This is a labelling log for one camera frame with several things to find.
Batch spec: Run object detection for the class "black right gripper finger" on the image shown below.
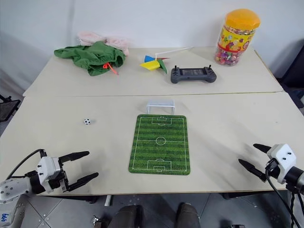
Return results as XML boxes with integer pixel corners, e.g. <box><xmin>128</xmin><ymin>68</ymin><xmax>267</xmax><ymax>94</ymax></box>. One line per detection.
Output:
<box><xmin>253</xmin><ymin>143</ymin><xmax>272</xmax><ymax>155</ymax></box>
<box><xmin>238</xmin><ymin>159</ymin><xmax>267</xmax><ymax>182</ymax></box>

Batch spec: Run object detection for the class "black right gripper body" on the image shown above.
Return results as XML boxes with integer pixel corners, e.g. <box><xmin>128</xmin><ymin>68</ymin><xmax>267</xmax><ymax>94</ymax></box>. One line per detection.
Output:
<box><xmin>262</xmin><ymin>158</ymin><xmax>280</xmax><ymax>181</ymax></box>

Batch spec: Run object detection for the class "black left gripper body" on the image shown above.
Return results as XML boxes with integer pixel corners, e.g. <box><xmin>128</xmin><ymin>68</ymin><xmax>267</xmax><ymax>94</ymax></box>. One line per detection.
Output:
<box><xmin>48</xmin><ymin>158</ymin><xmax>71</xmax><ymax>193</ymax></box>

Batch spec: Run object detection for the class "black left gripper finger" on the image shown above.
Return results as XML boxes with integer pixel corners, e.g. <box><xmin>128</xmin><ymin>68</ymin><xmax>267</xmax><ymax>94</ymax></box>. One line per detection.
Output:
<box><xmin>66</xmin><ymin>172</ymin><xmax>99</xmax><ymax>192</ymax></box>
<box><xmin>58</xmin><ymin>151</ymin><xmax>90</xmax><ymax>165</ymax></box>

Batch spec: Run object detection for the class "green soccer field mat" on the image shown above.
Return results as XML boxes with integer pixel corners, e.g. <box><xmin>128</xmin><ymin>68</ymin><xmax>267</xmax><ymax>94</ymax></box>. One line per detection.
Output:
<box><xmin>128</xmin><ymin>114</ymin><xmax>191</xmax><ymax>176</ymax></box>

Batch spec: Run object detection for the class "dark rounded shape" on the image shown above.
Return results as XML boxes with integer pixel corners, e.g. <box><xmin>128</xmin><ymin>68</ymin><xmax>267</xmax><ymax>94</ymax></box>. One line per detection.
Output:
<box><xmin>175</xmin><ymin>202</ymin><xmax>202</xmax><ymax>228</ymax></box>
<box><xmin>110</xmin><ymin>205</ymin><xmax>143</xmax><ymax>228</ymax></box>

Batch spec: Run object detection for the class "black metal stand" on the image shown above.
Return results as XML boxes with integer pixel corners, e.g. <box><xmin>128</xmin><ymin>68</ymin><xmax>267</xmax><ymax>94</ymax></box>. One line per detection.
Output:
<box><xmin>0</xmin><ymin>94</ymin><xmax>21</xmax><ymax>124</ymax></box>

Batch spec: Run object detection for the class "black chair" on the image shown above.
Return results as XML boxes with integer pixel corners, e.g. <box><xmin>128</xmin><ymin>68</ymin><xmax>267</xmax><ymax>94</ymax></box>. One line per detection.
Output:
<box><xmin>270</xmin><ymin>38</ymin><xmax>304</xmax><ymax>110</ymax></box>

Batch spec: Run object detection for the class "grey handheld game controller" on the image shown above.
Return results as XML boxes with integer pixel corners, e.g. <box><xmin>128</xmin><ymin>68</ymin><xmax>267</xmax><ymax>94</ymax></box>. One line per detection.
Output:
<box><xmin>170</xmin><ymin>64</ymin><xmax>218</xmax><ymax>85</ymax></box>

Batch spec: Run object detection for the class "small white toy goal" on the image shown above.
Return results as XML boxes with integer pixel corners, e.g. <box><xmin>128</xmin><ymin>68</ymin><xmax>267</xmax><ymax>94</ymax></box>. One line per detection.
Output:
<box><xmin>145</xmin><ymin>99</ymin><xmax>176</xmax><ymax>115</ymax></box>

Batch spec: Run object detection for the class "crumpled green cloth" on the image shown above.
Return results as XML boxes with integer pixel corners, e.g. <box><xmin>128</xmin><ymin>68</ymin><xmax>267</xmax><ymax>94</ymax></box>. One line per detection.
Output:
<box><xmin>53</xmin><ymin>40</ymin><xmax>127</xmax><ymax>77</ymax></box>

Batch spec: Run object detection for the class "candy jar with orange lid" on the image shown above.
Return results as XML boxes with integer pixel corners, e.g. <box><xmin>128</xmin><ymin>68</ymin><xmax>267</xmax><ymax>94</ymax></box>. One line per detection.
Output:
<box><xmin>214</xmin><ymin>8</ymin><xmax>262</xmax><ymax>67</ymax></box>

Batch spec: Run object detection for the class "colourful paper pinwheel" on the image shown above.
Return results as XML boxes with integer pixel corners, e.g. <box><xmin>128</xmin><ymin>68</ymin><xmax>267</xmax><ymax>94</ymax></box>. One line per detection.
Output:
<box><xmin>139</xmin><ymin>46</ymin><xmax>194</xmax><ymax>73</ymax></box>

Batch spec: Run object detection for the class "crumpled pink cloth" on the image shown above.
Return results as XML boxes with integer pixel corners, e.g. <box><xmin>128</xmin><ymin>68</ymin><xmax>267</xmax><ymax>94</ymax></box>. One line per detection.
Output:
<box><xmin>77</xmin><ymin>30</ymin><xmax>133</xmax><ymax>57</ymax></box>

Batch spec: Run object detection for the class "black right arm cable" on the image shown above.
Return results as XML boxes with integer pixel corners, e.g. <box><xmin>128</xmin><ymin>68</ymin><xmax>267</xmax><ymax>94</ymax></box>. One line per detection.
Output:
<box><xmin>264</xmin><ymin>163</ymin><xmax>303</xmax><ymax>228</ymax></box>

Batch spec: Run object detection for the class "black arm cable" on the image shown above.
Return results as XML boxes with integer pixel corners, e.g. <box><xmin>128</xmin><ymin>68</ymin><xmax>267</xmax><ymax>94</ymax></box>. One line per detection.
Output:
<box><xmin>6</xmin><ymin>149</ymin><xmax>47</xmax><ymax>180</ymax></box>
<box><xmin>264</xmin><ymin>163</ymin><xmax>303</xmax><ymax>228</ymax></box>

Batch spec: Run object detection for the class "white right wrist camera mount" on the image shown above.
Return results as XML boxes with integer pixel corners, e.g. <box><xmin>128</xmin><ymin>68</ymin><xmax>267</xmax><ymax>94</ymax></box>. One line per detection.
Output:
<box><xmin>266</xmin><ymin>143</ymin><xmax>298</xmax><ymax>185</ymax></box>

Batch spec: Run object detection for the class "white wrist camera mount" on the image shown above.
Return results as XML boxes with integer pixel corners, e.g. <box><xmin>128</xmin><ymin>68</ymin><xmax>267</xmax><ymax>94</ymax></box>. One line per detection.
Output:
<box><xmin>36</xmin><ymin>156</ymin><xmax>62</xmax><ymax>193</ymax></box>
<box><xmin>266</xmin><ymin>143</ymin><xmax>298</xmax><ymax>185</ymax></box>

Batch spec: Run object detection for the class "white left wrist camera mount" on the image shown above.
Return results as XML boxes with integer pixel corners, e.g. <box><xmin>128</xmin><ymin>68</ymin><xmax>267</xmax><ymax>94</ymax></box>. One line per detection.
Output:
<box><xmin>36</xmin><ymin>156</ymin><xmax>62</xmax><ymax>193</ymax></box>

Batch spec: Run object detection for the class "black table frame bar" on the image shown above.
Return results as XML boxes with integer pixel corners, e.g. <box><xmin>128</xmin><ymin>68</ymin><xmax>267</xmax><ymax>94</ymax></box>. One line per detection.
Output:
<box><xmin>221</xmin><ymin>190</ymin><xmax>273</xmax><ymax>200</ymax></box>

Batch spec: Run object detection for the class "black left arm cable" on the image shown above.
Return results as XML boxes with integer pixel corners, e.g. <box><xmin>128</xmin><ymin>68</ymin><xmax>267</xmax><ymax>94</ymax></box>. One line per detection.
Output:
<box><xmin>6</xmin><ymin>149</ymin><xmax>47</xmax><ymax>180</ymax></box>

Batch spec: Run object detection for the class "orange drawstring cord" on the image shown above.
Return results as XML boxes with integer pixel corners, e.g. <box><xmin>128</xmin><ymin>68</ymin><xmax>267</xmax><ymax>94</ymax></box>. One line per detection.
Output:
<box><xmin>102</xmin><ymin>62</ymin><xmax>120</xmax><ymax>77</ymax></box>

